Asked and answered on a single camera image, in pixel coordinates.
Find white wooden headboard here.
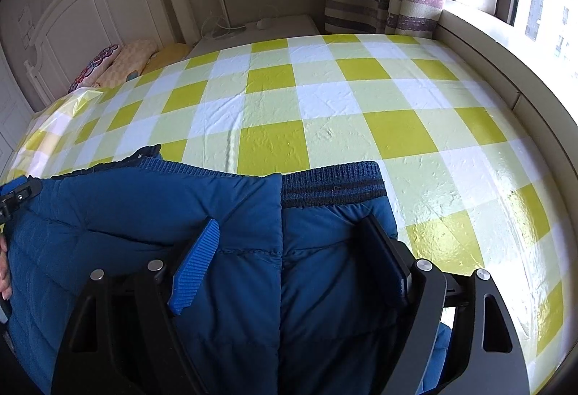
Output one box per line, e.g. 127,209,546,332
22,0,199,107

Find colourful patterned pillow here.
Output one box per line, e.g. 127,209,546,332
68,45,122,95

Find yellow checked bed sheet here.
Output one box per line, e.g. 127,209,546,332
0,34,565,387

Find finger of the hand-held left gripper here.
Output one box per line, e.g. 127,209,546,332
0,177,42,219

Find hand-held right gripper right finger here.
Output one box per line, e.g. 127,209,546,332
359,214,529,395

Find white wardrobe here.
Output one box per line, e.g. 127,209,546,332
0,52,34,170

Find cream pillow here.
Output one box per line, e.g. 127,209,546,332
97,40,159,89

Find person's left hand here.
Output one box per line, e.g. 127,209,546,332
0,235,13,302

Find blue quilted jacket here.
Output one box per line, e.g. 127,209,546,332
0,144,452,395

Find yellow pillow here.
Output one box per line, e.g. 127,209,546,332
142,43,190,75

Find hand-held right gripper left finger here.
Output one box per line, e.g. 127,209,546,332
51,219,221,395

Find cream window bench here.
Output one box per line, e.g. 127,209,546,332
436,9,578,197

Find white nightstand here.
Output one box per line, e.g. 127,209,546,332
187,14,319,59

